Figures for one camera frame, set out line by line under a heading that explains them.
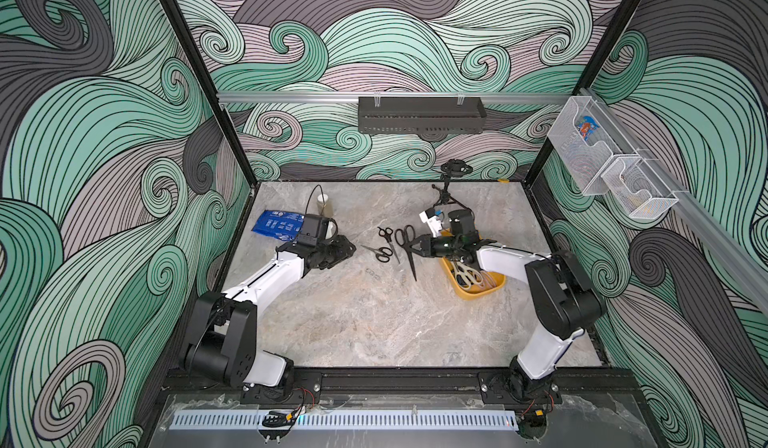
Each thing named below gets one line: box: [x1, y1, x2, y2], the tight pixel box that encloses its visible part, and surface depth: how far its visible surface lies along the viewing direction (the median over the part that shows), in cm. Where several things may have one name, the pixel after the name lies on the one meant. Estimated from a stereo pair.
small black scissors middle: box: [360, 244, 393, 263], surface depth 101 cm
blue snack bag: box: [252, 209, 305, 241], surface depth 106 cm
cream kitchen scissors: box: [450, 261, 483, 290], surface depth 92 cm
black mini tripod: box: [431, 159, 473, 210], surface depth 92 cm
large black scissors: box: [394, 224, 418, 281], surface depth 92 cm
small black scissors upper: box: [377, 226, 400, 264], surface depth 107 cm
